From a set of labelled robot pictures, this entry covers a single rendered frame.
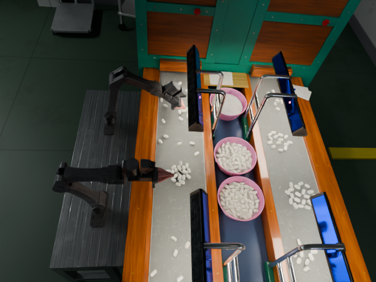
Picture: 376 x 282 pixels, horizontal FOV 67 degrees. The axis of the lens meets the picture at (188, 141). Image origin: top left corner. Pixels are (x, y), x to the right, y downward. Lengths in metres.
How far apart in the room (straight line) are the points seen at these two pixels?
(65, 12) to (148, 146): 2.69
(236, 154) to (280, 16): 0.91
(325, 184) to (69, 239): 1.48
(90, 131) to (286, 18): 1.45
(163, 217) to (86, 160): 0.61
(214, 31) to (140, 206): 1.21
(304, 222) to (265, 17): 1.26
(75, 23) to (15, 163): 1.87
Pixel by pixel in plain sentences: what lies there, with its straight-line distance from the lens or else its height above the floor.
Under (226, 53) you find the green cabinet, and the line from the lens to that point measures 2.15.
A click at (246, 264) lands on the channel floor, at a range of 1.64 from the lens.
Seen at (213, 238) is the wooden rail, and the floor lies 0.77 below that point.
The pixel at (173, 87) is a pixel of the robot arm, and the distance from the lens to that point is 1.73.
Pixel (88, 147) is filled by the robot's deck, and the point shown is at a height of 0.67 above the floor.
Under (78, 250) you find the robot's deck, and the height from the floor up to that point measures 0.67.
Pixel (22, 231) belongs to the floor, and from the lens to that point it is 2.52.
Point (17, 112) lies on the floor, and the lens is 3.16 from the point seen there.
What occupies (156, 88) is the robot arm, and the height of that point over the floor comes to 1.01.
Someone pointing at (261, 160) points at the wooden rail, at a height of 0.76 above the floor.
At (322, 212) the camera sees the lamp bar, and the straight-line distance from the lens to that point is 1.41.
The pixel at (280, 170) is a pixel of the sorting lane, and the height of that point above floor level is 0.74.
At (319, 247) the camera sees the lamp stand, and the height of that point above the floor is 1.12.
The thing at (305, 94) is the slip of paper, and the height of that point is 0.77.
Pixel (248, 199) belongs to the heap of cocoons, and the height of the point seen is 0.74.
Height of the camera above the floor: 2.22
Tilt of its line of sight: 55 degrees down
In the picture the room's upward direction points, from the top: 10 degrees clockwise
